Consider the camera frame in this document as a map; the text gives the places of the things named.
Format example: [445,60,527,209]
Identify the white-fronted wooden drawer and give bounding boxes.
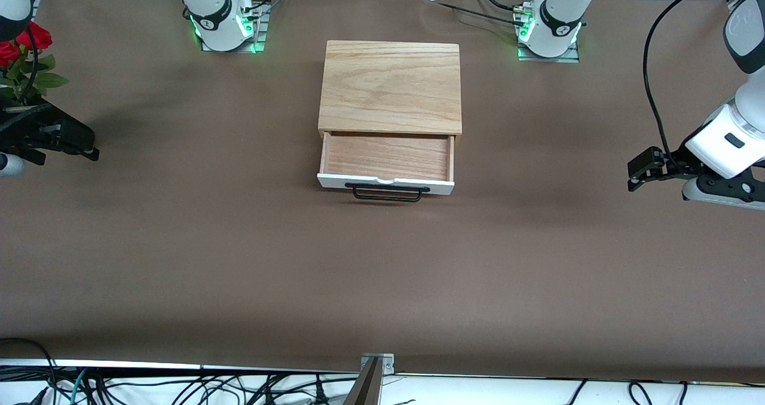
[316,131,457,197]

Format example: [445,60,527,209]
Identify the wooden drawer cabinet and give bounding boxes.
[317,40,464,139]

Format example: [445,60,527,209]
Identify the green rose leaves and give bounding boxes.
[0,53,71,105]

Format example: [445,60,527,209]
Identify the red artificial rose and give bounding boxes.
[0,41,23,69]
[16,21,54,51]

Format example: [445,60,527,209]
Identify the aluminium table edge strip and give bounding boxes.
[0,359,363,375]

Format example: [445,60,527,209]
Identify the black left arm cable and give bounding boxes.
[642,0,765,156]

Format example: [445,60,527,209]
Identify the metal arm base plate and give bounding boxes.
[199,0,273,54]
[516,38,581,65]

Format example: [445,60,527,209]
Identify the teal floor cable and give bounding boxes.
[68,368,91,405]

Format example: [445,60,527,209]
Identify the black metal drawer handle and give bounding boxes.
[344,182,431,203]

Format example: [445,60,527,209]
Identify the grey metal mount bracket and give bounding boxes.
[361,352,396,376]

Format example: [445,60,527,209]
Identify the dark camera mount pole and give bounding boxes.
[343,357,383,405]

